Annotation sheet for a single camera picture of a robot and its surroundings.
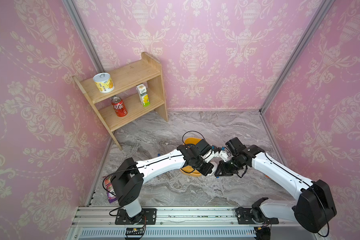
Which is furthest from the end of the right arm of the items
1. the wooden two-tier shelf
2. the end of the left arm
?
the wooden two-tier shelf

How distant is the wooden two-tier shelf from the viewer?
0.70 metres

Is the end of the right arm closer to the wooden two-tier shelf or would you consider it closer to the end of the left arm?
the end of the left arm
